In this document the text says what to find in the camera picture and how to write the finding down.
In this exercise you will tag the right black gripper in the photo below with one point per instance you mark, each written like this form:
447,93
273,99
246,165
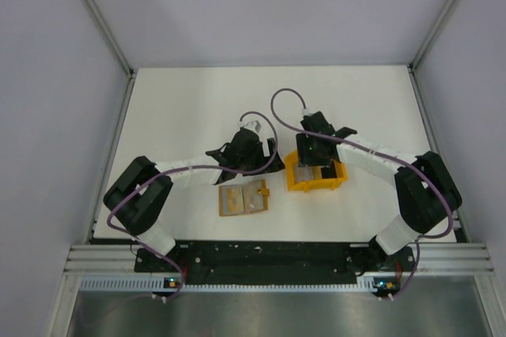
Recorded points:
304,158

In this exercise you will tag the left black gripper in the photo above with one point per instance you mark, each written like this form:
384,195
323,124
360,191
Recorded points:
276,164

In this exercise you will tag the yellow plastic bin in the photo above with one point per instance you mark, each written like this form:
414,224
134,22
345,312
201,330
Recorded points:
291,163

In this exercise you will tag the silver VIP card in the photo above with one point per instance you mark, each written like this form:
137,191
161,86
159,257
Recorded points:
303,174

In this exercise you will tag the gold VIP card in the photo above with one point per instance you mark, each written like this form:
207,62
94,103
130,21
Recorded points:
253,199

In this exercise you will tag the orange leather card holder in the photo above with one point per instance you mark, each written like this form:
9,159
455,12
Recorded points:
261,184

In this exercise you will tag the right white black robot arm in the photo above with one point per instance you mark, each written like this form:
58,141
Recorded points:
425,191

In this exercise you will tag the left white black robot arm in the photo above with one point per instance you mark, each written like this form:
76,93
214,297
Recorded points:
138,196

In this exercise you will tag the black card in bin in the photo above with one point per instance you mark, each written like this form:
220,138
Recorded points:
328,172

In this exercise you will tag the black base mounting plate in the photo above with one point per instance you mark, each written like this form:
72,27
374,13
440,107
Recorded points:
271,262

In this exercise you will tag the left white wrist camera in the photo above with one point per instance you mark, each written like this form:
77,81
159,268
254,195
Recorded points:
253,125

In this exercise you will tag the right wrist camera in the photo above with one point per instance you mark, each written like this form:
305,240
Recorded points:
306,112

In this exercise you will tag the aluminium front rail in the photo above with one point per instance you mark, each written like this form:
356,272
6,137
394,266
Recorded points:
428,258

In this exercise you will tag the white slotted cable duct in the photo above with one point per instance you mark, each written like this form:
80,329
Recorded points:
161,284

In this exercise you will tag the right aluminium frame post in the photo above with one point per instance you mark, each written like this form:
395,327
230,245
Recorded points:
435,30

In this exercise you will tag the aluminium frame post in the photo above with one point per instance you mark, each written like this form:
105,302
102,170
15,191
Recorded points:
435,30
108,36

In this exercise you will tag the left aluminium frame post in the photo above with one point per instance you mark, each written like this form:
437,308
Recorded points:
108,36

